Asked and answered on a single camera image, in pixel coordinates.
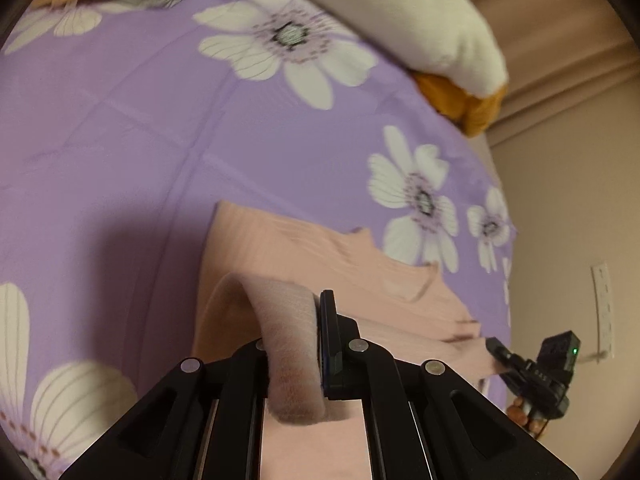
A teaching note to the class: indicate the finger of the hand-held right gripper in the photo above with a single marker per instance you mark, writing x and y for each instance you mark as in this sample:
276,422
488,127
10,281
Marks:
502,352

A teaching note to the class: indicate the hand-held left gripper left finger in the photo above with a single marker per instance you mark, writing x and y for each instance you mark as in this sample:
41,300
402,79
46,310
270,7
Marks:
220,390

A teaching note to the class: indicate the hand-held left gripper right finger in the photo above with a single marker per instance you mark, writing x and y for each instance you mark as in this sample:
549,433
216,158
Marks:
328,345

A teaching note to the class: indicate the pink knit sweater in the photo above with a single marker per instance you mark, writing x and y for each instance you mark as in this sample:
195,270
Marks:
350,285

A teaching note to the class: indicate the person's right hand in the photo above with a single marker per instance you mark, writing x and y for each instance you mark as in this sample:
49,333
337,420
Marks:
525,412

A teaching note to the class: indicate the purple floral blanket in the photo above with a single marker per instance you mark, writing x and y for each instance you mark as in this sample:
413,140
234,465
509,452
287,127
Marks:
150,160

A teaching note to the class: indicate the orange garment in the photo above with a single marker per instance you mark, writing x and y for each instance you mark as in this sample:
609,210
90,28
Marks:
460,102

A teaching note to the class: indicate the beige curtain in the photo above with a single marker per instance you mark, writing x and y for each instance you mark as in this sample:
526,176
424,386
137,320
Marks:
560,60

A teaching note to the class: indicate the white fluffy blanket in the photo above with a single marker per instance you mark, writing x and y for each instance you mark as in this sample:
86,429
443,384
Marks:
430,15

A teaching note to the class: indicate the white wall socket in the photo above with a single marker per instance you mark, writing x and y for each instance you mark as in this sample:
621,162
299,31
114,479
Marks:
602,305

